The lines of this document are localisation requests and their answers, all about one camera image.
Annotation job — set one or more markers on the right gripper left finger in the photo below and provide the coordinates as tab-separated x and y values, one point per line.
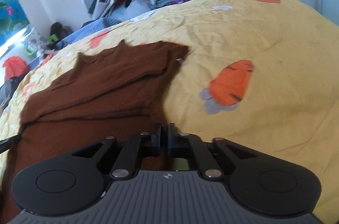
70	183

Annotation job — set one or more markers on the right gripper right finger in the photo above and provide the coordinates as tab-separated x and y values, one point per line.
260	183

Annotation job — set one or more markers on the brown knit sweater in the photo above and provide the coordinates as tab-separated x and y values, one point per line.
118	92

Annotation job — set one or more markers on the yellow carrot print bedsheet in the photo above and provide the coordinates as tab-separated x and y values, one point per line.
261	73

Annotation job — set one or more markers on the orange red bag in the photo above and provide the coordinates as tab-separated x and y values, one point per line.
14	67

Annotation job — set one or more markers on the green plastic basket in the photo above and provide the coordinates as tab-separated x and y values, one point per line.
30	48

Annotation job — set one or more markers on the dark stuffed toy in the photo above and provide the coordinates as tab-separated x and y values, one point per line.
58	32

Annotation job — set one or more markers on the blue quilted blanket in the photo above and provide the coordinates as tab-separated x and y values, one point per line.
87	29

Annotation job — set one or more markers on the lotus pond window blind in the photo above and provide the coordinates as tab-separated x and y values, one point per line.
12	17

